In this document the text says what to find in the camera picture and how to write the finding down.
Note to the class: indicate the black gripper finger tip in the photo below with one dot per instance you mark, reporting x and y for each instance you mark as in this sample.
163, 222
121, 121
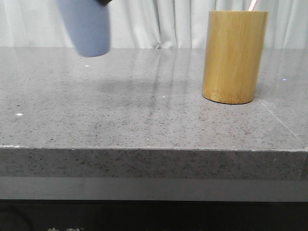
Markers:
103, 2

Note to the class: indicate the blue plastic cup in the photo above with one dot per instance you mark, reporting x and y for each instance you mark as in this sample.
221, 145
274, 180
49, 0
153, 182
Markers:
88, 26

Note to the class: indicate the white pleated curtain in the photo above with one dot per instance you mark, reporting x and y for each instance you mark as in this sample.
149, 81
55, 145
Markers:
151, 23

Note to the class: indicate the bamboo cylinder holder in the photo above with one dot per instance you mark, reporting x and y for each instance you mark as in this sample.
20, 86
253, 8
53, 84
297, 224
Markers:
234, 46

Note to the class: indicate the dark cabinet front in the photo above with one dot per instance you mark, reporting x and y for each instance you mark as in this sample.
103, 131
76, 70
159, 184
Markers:
113, 215

